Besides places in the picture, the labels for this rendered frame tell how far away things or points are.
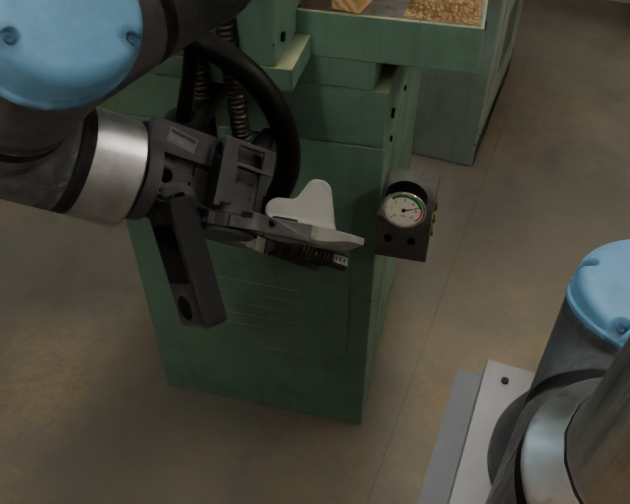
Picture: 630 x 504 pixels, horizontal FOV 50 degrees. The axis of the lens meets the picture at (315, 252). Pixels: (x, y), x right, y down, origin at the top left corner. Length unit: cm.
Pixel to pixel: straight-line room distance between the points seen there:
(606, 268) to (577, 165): 173
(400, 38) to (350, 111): 13
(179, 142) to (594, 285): 35
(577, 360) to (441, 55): 47
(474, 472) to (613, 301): 28
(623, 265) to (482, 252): 133
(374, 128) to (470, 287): 90
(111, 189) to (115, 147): 3
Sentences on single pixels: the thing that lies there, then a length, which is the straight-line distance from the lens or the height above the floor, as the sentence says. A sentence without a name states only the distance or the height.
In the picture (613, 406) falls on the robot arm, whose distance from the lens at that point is 35.
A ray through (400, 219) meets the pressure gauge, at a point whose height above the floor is 64.
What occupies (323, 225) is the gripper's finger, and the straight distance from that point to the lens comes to 59.
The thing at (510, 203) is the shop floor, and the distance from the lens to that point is 205.
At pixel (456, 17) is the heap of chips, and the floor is 91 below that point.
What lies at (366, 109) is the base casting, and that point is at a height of 77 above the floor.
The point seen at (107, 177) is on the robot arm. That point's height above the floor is 95.
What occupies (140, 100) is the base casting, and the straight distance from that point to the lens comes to 104.
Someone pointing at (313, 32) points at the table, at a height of 87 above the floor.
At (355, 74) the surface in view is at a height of 82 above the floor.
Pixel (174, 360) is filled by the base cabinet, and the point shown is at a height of 10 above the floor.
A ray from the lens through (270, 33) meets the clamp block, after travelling 80.
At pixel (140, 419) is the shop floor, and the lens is 153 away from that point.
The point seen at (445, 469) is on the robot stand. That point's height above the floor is 55.
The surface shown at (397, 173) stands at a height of 62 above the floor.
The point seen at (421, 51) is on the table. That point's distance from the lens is 87.
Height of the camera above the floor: 126
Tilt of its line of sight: 44 degrees down
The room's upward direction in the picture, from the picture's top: straight up
